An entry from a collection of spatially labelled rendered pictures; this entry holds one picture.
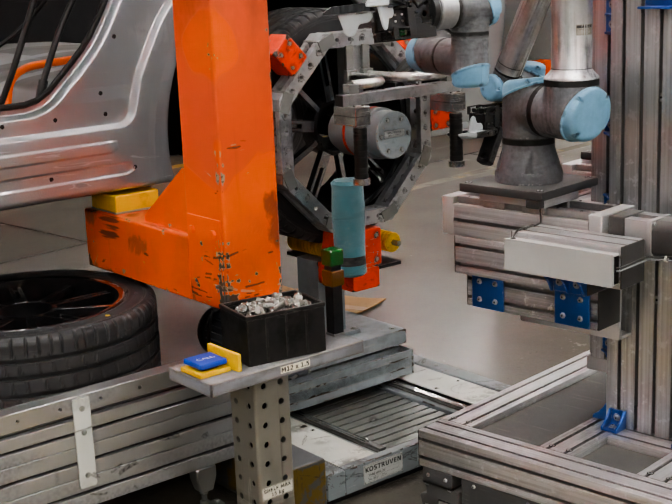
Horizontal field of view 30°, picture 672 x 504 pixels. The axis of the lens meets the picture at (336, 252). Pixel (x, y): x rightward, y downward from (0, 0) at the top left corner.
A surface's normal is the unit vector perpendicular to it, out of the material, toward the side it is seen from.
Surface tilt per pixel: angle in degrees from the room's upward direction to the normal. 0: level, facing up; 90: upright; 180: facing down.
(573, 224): 90
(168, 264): 90
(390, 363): 90
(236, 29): 90
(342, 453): 0
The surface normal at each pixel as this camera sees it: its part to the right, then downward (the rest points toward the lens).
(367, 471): 0.63, 0.16
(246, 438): -0.77, 0.18
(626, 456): -0.04, -0.97
